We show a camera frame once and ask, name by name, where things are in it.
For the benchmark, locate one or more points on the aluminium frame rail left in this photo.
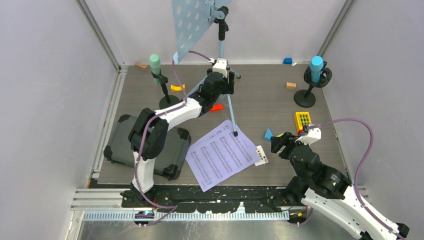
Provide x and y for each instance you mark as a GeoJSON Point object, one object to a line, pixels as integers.
{"type": "Point", "coordinates": [94, 18]}

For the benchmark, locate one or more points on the blue toy microphone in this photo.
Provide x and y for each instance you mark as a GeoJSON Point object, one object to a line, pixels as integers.
{"type": "Point", "coordinates": [316, 64]}

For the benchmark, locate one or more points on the small blue block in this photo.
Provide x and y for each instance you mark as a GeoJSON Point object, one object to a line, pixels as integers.
{"type": "Point", "coordinates": [287, 61]}

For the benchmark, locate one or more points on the sheet music page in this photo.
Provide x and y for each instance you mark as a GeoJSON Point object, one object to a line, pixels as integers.
{"type": "Point", "coordinates": [211, 159]}
{"type": "Point", "coordinates": [245, 151]}

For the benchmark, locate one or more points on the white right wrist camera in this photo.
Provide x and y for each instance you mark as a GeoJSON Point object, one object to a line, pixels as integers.
{"type": "Point", "coordinates": [311, 134]}

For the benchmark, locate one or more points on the blue sloped toy brick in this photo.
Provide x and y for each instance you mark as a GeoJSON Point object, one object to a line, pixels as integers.
{"type": "Point", "coordinates": [268, 135]}

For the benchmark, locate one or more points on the aluminium frame rail right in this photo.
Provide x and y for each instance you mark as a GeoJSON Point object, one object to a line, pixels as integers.
{"type": "Point", "coordinates": [344, 11]}

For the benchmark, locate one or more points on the orange rectangular block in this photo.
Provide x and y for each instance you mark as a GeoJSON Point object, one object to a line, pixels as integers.
{"type": "Point", "coordinates": [217, 107]}

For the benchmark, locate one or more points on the yellow curved wooden block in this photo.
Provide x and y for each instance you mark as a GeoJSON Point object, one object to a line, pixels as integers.
{"type": "Point", "coordinates": [177, 88]}

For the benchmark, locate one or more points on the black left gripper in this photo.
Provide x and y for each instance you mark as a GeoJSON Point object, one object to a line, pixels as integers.
{"type": "Point", "coordinates": [229, 88]}

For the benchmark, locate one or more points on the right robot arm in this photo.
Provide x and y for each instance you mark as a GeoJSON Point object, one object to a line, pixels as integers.
{"type": "Point", "coordinates": [328, 191]}

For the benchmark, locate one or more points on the grey aluminium carrying case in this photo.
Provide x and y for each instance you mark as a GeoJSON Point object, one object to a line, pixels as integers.
{"type": "Point", "coordinates": [168, 163]}

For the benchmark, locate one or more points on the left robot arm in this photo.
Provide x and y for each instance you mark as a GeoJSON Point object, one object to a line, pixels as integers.
{"type": "Point", "coordinates": [149, 133]}

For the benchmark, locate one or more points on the brown wooden block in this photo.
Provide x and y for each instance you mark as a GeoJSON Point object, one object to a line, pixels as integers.
{"type": "Point", "coordinates": [141, 66]}

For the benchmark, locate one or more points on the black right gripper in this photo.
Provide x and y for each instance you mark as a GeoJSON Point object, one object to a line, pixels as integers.
{"type": "Point", "coordinates": [288, 138]}

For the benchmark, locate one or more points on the mint green toy microphone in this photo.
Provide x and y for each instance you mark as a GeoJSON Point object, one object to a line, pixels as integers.
{"type": "Point", "coordinates": [155, 67]}

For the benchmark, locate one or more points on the tan wooden block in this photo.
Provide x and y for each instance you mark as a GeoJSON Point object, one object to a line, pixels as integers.
{"type": "Point", "coordinates": [291, 85]}

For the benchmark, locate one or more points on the black microphone stand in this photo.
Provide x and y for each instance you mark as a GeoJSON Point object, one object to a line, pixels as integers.
{"type": "Point", "coordinates": [168, 100]}
{"type": "Point", "coordinates": [305, 98]}

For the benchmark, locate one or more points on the black left microphone stand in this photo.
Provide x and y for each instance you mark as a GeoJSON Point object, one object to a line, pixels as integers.
{"type": "Point", "coordinates": [168, 100]}

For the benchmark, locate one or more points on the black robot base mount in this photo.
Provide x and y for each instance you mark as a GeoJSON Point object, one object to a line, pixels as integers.
{"type": "Point", "coordinates": [218, 200]}

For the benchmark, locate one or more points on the face up playing card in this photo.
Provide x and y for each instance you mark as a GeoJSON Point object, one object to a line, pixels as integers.
{"type": "Point", "coordinates": [263, 158]}

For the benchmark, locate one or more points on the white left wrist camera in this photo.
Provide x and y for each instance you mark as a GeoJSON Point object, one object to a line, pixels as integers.
{"type": "Point", "coordinates": [220, 65]}

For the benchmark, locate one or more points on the yellow red blue brick block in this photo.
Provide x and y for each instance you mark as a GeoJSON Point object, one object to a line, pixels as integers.
{"type": "Point", "coordinates": [301, 118]}

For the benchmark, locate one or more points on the aluminium frame rail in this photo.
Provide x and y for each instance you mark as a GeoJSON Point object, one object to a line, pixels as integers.
{"type": "Point", "coordinates": [94, 18]}
{"type": "Point", "coordinates": [344, 11]}

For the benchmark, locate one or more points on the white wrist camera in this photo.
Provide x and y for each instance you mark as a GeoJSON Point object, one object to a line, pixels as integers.
{"type": "Point", "coordinates": [311, 134]}
{"type": "Point", "coordinates": [220, 65]}

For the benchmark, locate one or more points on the black right microphone stand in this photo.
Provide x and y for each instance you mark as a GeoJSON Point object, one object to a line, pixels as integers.
{"type": "Point", "coordinates": [305, 98]}

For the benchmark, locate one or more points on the light blue music stand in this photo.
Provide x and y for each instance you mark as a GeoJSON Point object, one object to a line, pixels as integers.
{"type": "Point", "coordinates": [193, 18]}

